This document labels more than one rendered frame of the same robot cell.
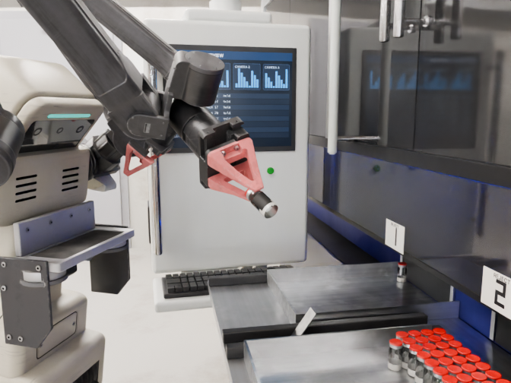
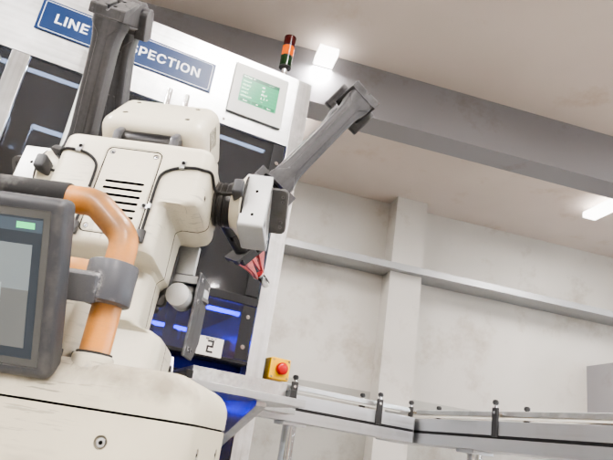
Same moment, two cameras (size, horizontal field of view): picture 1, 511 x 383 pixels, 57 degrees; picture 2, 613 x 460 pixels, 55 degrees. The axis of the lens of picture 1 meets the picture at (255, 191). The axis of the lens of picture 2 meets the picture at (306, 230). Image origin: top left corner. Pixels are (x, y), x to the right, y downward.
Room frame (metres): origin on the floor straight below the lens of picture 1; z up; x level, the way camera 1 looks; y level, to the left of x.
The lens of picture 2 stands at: (0.82, 1.56, 0.76)
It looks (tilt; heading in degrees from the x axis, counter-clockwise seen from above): 20 degrees up; 258
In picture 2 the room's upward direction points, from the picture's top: 9 degrees clockwise
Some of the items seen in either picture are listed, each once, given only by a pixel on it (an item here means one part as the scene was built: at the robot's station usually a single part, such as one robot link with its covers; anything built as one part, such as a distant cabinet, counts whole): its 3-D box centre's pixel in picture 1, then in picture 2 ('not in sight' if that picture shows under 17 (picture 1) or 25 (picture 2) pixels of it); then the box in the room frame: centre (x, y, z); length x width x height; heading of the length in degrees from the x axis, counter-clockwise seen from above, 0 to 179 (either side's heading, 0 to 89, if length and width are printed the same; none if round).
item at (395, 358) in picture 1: (395, 354); not in sight; (0.70, -0.22, 0.90); 0.02 x 0.02 x 0.05
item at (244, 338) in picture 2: not in sight; (261, 245); (0.57, -0.39, 1.40); 0.05 x 0.01 x 0.80; 11
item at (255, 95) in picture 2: not in sight; (258, 95); (0.68, -0.36, 1.96); 0.21 x 0.01 x 0.21; 11
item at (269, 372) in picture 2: not in sight; (275, 369); (0.43, -0.44, 0.99); 0.08 x 0.07 x 0.07; 101
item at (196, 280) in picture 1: (233, 279); not in sight; (1.28, 0.06, 0.82); 0.40 x 0.14 x 0.02; 104
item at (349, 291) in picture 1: (353, 291); not in sight; (0.99, -0.22, 0.90); 0.34 x 0.26 x 0.04; 101
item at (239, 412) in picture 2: not in sight; (236, 424); (0.56, -0.22, 0.79); 0.34 x 0.03 x 0.13; 101
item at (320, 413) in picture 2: not in sight; (328, 406); (0.18, -0.64, 0.92); 0.69 x 0.15 x 0.16; 11
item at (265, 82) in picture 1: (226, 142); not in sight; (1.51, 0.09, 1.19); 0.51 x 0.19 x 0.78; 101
